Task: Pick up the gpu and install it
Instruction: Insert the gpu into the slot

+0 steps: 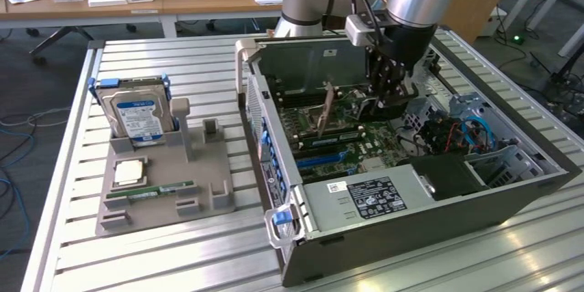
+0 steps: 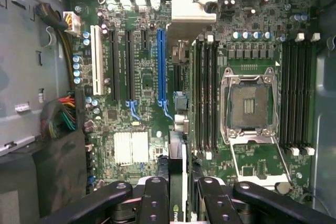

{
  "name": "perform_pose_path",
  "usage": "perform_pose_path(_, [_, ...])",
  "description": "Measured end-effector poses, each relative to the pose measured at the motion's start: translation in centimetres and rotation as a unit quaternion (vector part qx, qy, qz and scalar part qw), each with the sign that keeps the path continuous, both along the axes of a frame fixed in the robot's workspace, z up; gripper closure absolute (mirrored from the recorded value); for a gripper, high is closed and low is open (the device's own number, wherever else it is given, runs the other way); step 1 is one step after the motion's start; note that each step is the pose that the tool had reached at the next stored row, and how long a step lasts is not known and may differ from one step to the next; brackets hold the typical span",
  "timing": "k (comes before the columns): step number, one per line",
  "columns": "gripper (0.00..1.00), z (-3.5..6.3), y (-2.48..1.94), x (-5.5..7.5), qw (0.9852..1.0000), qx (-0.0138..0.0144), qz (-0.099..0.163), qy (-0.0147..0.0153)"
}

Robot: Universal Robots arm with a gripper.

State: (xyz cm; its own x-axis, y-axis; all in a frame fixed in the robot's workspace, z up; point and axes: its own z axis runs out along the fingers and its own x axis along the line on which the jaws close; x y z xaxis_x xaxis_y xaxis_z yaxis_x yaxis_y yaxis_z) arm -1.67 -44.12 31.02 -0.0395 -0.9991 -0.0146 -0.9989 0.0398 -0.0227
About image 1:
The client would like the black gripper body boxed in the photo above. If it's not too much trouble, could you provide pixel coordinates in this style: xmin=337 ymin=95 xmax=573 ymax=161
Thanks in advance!
xmin=365 ymin=26 xmax=439 ymax=77

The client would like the black graphics card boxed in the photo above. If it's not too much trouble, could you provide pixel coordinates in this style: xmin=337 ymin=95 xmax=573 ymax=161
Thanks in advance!
xmin=317 ymin=81 xmax=409 ymax=136

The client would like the silver perforated disk bay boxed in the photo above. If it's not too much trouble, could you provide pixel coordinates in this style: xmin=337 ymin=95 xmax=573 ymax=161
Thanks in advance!
xmin=400 ymin=44 xmax=457 ymax=135

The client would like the green motherboard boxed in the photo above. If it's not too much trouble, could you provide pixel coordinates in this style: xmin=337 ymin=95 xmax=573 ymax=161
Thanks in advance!
xmin=272 ymin=78 xmax=415 ymax=185

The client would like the CPU socket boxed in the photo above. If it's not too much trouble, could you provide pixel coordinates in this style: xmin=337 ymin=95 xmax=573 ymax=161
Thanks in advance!
xmin=303 ymin=103 xmax=348 ymax=129

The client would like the labelled green RAM stick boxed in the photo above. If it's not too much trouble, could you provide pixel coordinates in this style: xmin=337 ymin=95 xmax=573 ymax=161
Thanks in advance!
xmin=299 ymin=130 xmax=365 ymax=148

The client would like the blue expansion slot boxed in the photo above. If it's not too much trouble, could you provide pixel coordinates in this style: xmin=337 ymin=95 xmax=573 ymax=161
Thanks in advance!
xmin=295 ymin=152 xmax=351 ymax=170

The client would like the silver slanted disk bay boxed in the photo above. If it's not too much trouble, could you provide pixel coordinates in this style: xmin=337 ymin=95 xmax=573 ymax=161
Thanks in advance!
xmin=464 ymin=144 xmax=547 ymax=189

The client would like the grey power supply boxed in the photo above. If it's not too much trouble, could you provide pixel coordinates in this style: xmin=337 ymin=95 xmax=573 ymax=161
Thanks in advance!
xmin=300 ymin=164 xmax=435 ymax=233

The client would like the open dark PC case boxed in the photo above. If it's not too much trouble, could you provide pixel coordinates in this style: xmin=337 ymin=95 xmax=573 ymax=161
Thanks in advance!
xmin=233 ymin=27 xmax=584 ymax=288

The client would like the hard disk in blue caddy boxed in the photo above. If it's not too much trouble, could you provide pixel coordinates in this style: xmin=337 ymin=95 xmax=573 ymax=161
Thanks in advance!
xmin=85 ymin=73 xmax=172 ymax=150

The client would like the silver CPU chip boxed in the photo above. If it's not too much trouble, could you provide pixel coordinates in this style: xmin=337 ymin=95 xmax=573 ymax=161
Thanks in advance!
xmin=112 ymin=160 xmax=145 ymax=186

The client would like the grey parts rack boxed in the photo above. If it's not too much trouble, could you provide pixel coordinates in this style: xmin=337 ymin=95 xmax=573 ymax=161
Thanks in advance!
xmin=93 ymin=98 xmax=237 ymax=238

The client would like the black office chair base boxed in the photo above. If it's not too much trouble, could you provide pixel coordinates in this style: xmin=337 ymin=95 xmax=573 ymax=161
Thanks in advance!
xmin=27 ymin=25 xmax=100 ymax=66

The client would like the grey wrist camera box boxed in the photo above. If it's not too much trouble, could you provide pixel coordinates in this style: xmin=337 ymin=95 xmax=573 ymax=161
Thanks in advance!
xmin=345 ymin=14 xmax=389 ymax=47

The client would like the red wire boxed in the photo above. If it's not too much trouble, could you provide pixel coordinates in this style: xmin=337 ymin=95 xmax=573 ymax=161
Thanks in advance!
xmin=448 ymin=120 xmax=463 ymax=152

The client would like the blue data wire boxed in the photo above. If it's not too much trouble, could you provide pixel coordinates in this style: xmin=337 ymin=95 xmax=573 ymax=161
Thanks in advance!
xmin=457 ymin=117 xmax=499 ymax=155

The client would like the white desk frame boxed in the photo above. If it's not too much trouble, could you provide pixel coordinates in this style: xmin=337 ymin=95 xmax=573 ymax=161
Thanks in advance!
xmin=496 ymin=0 xmax=584 ymax=57

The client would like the grey floor cable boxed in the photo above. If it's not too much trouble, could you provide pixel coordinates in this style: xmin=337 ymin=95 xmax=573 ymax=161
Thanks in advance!
xmin=0 ymin=107 xmax=69 ymax=129

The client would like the blue floor cable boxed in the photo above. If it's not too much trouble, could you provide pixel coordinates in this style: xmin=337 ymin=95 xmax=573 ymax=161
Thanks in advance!
xmin=0 ymin=127 xmax=36 ymax=259

